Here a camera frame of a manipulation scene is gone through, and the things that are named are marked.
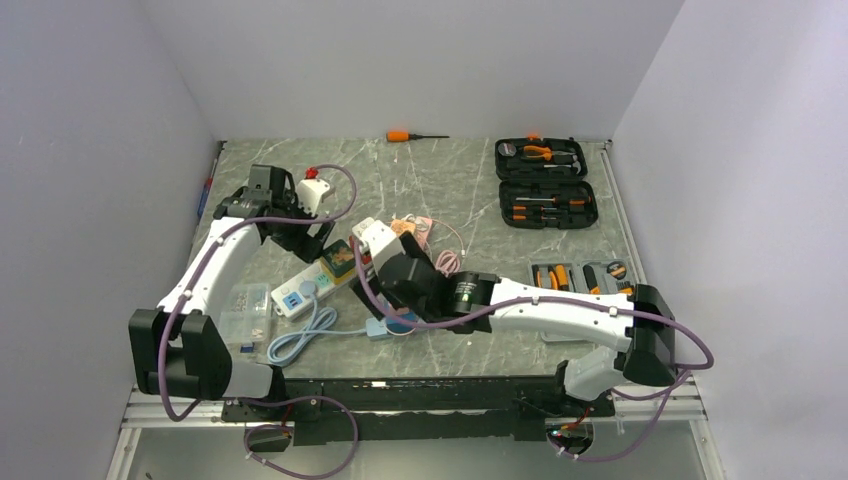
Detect pink power strip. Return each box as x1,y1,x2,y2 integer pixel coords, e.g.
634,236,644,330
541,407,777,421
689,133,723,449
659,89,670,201
390,214,433,249

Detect coiled pink power cable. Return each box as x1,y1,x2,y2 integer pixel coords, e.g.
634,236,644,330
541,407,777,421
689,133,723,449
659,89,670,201
433,248,464,278

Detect light blue power strip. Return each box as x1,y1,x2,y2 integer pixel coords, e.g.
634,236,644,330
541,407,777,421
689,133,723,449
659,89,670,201
365,317,417,341

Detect light blue power cable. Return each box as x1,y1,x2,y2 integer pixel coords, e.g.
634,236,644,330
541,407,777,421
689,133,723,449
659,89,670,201
266,294,369,369

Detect light blue round plug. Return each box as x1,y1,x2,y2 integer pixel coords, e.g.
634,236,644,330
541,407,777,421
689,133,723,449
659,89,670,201
298,281,318,298

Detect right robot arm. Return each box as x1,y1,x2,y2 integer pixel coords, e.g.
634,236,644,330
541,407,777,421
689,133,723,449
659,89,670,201
361,227,678,415

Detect white power strip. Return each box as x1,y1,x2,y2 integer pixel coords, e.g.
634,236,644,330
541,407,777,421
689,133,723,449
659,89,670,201
270,261,354,320

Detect clear plastic screw box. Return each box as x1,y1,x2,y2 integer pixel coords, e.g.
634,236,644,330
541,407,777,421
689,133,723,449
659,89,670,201
216,283,272,354

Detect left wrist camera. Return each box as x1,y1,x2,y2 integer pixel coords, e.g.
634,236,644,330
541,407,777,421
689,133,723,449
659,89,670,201
295,167,335,216

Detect yellow cube socket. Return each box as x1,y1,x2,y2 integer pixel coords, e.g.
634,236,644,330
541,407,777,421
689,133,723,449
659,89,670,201
328,269,357,285

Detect black tool case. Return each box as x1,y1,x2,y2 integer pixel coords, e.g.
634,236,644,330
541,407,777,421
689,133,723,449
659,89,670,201
495,136,599,230

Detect thin pink charging cable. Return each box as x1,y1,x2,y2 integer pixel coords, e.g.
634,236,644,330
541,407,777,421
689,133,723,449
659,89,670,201
397,213,468,260

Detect orange pliers in tray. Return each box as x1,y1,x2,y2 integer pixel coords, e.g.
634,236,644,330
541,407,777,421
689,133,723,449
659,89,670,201
531,263,577,292

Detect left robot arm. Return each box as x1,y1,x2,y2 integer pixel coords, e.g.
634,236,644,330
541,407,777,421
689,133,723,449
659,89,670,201
128,164,337,420

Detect green cube socket lion print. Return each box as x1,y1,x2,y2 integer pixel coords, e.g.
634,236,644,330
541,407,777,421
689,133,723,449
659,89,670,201
320,240,355,279

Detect red blue pen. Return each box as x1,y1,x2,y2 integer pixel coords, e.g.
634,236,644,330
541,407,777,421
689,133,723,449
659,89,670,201
196,174,214,219

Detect orange handled screwdriver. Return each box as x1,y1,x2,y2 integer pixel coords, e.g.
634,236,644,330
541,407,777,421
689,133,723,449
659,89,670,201
385,130,448,143

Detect grey tool tray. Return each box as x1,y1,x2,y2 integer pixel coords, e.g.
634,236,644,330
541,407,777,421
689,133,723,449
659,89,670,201
527,258,641,344

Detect orange pliers in case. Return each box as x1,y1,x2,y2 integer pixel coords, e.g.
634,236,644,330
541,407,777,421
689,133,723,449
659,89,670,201
521,144,576,162

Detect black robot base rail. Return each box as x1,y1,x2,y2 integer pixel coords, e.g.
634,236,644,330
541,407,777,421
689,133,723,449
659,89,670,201
221,375,615,446

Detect beige cube socket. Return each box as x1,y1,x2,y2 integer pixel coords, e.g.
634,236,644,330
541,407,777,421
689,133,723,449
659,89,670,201
390,219,417,236

